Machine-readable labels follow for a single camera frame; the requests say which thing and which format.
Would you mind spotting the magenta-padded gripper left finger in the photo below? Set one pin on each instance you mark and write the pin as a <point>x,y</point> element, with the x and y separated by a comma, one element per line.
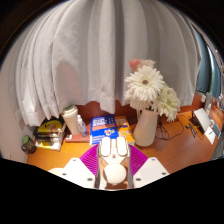
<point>78,171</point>

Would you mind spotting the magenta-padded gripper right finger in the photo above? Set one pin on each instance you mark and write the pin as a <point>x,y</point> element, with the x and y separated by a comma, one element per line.
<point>151,171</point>

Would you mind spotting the white computer mouse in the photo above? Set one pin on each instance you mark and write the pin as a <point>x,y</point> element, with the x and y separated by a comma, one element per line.
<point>114,156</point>

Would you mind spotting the red notebook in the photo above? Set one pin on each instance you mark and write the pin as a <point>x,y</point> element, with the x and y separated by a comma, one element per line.
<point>75,137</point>

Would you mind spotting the white ceramic jug vase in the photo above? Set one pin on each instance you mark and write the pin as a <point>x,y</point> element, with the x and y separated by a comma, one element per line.
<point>146,130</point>

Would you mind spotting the clear small spray bottle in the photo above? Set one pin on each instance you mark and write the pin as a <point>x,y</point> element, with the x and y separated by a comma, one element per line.
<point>82,128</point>

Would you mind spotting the black spine book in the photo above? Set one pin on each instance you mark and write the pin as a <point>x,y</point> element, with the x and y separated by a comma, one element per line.
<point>48,136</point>

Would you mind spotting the blue cover book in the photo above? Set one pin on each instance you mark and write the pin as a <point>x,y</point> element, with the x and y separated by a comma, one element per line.
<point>103,128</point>

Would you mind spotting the cream tumbler cup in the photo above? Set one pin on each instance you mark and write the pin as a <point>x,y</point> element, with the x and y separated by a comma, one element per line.
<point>70,121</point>

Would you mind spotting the orange cover book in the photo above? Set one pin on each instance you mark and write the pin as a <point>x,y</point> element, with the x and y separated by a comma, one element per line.
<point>125,128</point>

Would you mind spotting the green mug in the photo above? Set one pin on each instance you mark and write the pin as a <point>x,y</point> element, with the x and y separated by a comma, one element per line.
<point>28,145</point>

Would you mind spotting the black pen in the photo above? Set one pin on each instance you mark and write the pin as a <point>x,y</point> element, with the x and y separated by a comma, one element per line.
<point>192,130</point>

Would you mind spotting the silver laptop on stand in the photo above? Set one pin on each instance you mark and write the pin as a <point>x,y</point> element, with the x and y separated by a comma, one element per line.
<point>201,118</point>

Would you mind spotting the white flower bouquet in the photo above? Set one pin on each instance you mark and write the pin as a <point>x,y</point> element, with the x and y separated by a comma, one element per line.
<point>145,86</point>

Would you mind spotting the window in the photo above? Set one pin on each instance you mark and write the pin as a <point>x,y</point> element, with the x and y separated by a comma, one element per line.
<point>211,66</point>

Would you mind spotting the white curtain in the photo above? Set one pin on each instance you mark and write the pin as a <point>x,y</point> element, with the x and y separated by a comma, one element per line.
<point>100,50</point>

